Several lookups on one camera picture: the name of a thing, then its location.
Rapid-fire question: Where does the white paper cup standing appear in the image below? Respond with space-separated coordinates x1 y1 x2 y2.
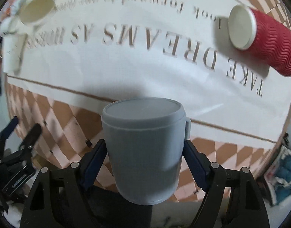
2 34 27 74

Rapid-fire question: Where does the checkered printed tablecloth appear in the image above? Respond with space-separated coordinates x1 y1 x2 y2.
6 0 291 176

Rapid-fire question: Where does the white paper cup lying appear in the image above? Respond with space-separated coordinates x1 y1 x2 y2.
0 16 25 38
18 0 55 25

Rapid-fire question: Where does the grey plastic mug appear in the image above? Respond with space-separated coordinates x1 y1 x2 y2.
101 97 191 205

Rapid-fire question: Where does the red ripple paper cup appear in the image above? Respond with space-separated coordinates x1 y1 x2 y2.
228 5 291 77

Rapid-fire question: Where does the white paper cup lying left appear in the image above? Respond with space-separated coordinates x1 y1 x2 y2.
0 16 25 38

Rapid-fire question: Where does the white paper cup lying centre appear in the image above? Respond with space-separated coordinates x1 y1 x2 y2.
18 0 55 25

